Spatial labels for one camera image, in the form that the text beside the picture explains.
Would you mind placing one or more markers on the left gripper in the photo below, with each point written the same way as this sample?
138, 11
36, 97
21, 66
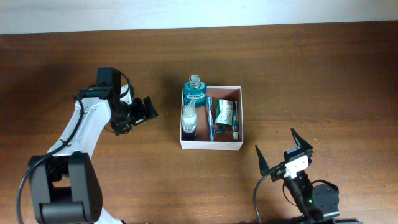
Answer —
140, 114

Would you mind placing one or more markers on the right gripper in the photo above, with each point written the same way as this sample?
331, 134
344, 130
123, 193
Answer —
277, 171

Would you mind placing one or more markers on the clear pump sanitizer bottle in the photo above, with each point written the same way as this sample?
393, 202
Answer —
189, 121

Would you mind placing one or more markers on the teal mouthwash bottle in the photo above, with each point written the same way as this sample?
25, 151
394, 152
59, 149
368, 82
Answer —
195, 89

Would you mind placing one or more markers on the blue disposable razor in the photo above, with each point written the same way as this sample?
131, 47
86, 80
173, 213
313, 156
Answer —
220, 131

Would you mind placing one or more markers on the green white soap packet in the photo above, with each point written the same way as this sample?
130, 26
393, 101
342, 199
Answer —
224, 112

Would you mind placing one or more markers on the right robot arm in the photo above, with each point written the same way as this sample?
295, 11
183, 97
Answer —
316, 200

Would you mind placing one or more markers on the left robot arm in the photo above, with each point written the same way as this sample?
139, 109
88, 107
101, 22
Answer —
63, 184

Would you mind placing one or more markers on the white cardboard box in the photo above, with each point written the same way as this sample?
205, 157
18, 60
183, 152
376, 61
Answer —
222, 141

